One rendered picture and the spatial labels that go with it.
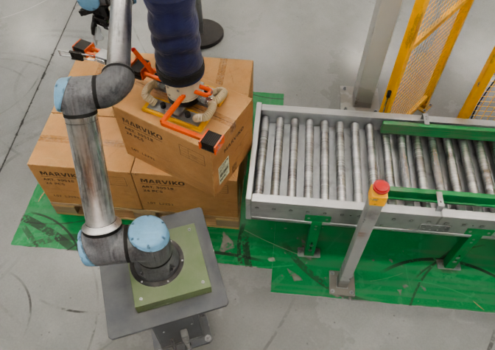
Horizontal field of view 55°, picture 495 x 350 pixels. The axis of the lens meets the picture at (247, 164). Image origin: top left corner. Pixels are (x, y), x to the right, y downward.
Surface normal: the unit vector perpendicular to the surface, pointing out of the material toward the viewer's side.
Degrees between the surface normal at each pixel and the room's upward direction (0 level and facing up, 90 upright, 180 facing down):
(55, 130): 0
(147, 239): 6
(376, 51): 90
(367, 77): 90
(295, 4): 0
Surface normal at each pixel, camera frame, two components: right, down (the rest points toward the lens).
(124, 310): 0.00, -0.59
